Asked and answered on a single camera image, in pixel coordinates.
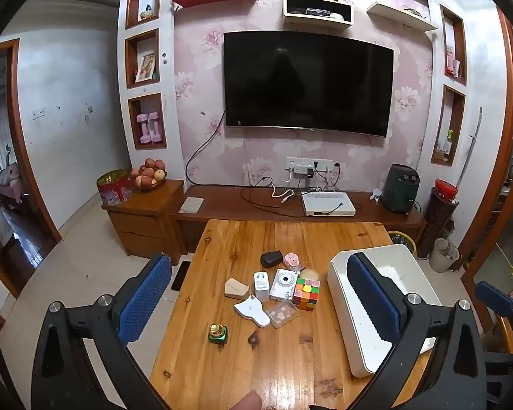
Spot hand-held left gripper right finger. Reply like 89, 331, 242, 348
346, 252, 490, 410

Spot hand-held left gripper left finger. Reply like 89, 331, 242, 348
31, 253, 173, 410

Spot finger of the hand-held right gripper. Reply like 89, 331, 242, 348
474, 281, 513, 317

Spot white plastic tray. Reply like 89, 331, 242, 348
327, 243, 443, 379

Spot colourful puzzle cube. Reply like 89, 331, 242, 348
291, 277, 321, 310

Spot green case with gold top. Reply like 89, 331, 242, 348
208, 325, 230, 346

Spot beige angular box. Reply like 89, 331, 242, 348
224, 277, 249, 300

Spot white compact camera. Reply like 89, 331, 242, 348
269, 269, 300, 302

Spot clear plastic box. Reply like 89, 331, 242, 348
266, 300, 299, 329

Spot white paddle-shaped piece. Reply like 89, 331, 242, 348
233, 295, 271, 328

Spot black power charger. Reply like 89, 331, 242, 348
260, 250, 284, 268

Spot white plug adapter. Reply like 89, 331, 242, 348
253, 271, 271, 304

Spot person's left hand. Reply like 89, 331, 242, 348
231, 392, 262, 410

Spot white waste bin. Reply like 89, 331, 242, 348
429, 238, 460, 273

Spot yellow rimmed basin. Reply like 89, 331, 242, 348
387, 231, 417, 257

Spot wooden side cabinet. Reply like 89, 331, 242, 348
101, 179, 185, 265

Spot tall dark canister red lid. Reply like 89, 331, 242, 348
416, 179, 459, 259

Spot white flat pad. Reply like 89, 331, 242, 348
178, 197, 205, 214

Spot white set-top box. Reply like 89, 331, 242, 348
301, 191, 357, 218

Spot black space heater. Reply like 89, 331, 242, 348
380, 164, 420, 215

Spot red round tin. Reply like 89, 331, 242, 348
96, 169, 133, 206

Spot pile of apples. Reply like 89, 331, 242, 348
130, 158, 167, 189

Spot long curved stick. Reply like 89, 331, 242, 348
459, 107, 484, 184

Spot pink fabric seat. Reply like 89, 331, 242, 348
0, 166, 24, 206

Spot dark wire fruit basket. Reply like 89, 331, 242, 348
132, 177, 167, 193

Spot white cable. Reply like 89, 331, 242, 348
271, 175, 298, 203

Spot white wall socket panel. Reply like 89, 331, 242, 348
286, 156, 335, 170

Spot black television cable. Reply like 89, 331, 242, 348
185, 111, 227, 184

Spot wooden door frame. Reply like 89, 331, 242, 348
457, 9, 513, 295
0, 38, 63, 329

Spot black wall television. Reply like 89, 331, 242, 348
223, 31, 395, 138

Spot picture frame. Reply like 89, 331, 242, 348
135, 53, 156, 82

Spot white box wall shelf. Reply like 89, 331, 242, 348
282, 0, 354, 30

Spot white flat wall shelf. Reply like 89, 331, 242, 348
366, 2, 438, 32

